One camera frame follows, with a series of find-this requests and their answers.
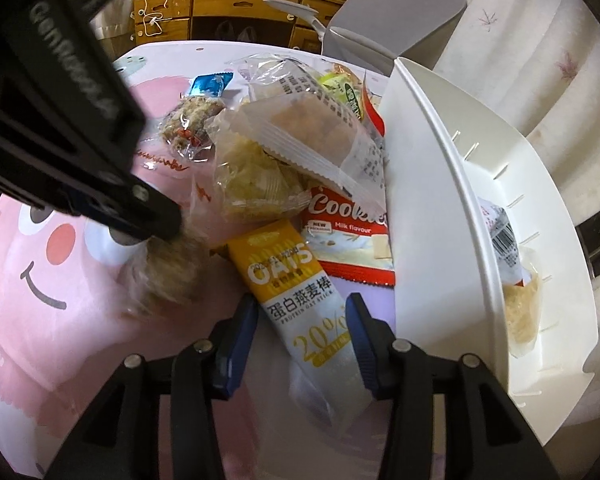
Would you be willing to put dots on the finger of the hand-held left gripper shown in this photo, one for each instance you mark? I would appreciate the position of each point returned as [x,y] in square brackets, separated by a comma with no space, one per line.
[145,215]

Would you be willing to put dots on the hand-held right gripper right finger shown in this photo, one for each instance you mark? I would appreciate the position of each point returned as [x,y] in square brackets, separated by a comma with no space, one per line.
[362,345]

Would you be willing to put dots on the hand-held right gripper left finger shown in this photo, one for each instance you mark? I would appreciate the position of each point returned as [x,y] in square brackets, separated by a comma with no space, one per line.
[237,345]

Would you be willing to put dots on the clear round cracker packet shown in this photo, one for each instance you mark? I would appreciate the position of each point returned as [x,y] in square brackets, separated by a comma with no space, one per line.
[170,270]

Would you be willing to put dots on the yellow oat bar packet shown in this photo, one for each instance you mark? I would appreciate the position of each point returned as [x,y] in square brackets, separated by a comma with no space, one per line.
[280,270]

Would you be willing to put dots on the red cookie packet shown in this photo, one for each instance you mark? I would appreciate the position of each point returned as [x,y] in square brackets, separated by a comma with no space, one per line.
[340,260]

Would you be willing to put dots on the clear brown granola packet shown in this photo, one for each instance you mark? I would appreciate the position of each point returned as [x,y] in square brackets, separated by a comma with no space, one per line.
[190,120]

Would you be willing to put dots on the clear yellow snack packet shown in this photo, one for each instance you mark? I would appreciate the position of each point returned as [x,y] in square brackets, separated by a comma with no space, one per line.
[250,180]

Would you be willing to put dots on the white plastic bin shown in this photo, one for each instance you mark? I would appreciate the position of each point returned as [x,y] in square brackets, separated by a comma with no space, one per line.
[430,210]

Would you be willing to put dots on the clear text-printed pastry packet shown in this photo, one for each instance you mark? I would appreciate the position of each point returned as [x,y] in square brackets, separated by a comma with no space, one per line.
[305,125]

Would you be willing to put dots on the blue printed snack packet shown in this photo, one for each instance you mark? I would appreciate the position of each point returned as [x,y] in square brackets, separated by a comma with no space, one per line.
[210,85]

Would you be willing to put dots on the clear rice cracker packet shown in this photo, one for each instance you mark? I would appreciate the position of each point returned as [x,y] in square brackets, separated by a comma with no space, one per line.
[522,310]

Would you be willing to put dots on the wooden desk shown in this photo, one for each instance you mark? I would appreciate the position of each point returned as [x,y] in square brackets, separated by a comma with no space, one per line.
[205,2]

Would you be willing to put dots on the white barcode snack packet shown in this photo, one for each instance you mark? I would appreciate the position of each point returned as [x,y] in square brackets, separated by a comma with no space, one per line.
[500,240]

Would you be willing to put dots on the white plastic bag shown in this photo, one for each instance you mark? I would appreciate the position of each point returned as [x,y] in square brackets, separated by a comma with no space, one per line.
[235,30]

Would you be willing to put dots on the red snack packet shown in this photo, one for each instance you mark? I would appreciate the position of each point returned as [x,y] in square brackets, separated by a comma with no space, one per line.
[373,115]

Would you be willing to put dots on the green snack packet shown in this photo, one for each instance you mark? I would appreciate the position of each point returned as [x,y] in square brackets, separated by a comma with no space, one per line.
[352,97]

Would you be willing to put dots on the grey office chair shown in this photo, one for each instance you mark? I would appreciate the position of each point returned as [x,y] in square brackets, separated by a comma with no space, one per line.
[390,5]

